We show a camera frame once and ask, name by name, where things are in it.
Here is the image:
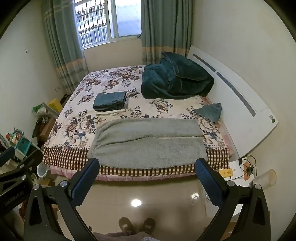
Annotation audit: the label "grey fleece pants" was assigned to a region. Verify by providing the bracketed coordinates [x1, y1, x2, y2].
[87, 118, 207, 169]

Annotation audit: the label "white cup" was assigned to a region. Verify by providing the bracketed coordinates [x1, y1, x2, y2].
[36, 161, 48, 178]

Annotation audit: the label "teal shelf rack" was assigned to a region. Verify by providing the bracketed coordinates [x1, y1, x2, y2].
[5, 129, 32, 159]

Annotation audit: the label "beige cylinder roll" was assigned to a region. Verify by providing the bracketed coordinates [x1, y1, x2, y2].
[252, 169, 277, 190]

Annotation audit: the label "yellow charger box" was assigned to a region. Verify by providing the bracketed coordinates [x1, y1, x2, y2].
[219, 169, 233, 178]

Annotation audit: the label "white bed headboard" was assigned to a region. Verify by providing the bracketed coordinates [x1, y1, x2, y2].
[188, 46, 278, 157]

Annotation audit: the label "right brown slipper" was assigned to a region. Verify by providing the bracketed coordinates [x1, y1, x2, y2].
[140, 217, 156, 234]

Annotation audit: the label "small teal cloth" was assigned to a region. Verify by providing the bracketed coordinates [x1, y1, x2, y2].
[194, 103, 222, 123]

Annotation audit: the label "folded cream garment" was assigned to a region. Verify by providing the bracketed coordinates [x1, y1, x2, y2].
[96, 102, 128, 116]

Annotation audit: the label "floral bed sheet mattress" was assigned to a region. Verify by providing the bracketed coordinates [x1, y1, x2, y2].
[43, 65, 234, 182]

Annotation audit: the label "dark green plush blanket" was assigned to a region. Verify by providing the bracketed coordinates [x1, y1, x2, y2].
[141, 52, 214, 99]

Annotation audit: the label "left green curtain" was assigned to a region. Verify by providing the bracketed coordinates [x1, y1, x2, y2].
[42, 1, 89, 95]

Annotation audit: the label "green curtain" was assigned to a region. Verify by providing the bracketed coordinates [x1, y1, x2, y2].
[140, 0, 193, 65]
[42, 1, 89, 95]

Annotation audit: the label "window with metal bars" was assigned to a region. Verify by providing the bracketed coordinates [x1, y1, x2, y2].
[75, 0, 142, 49]

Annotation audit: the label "right green curtain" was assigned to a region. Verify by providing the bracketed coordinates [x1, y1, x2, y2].
[140, 0, 193, 65]

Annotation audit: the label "black cable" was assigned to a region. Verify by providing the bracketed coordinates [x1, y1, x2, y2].
[238, 154, 258, 180]

